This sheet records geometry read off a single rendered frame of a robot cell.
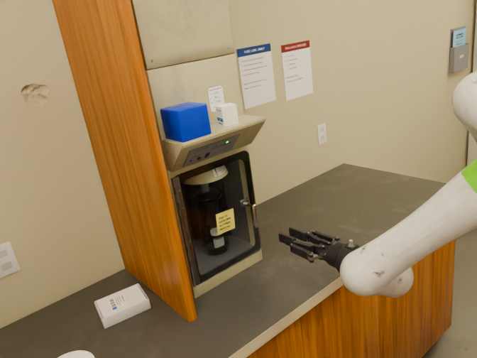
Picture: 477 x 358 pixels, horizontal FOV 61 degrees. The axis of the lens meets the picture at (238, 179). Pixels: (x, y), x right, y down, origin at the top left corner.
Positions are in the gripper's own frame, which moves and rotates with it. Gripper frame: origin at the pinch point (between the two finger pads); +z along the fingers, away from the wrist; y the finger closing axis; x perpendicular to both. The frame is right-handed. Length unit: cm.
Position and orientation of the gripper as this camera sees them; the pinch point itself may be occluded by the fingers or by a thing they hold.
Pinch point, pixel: (292, 236)
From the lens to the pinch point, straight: 132.9
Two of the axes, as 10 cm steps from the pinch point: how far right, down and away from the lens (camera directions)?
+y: -7.7, 3.1, -5.6
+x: 1.4, 9.3, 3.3
